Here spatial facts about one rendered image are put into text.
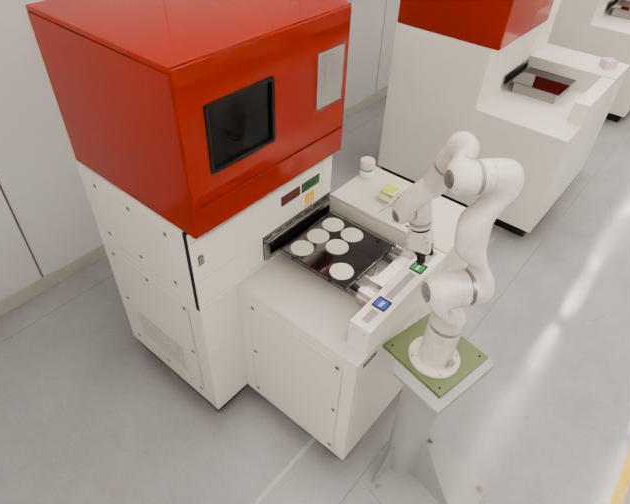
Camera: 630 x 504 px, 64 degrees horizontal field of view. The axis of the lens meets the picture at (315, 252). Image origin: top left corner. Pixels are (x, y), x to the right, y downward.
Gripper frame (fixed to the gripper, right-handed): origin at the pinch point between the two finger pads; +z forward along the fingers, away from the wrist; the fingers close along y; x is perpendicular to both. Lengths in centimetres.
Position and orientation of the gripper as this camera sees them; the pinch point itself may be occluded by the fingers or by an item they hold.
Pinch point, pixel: (421, 259)
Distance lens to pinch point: 203.7
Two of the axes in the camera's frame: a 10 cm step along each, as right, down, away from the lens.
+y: 7.6, 2.9, -5.9
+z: 1.3, 8.2, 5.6
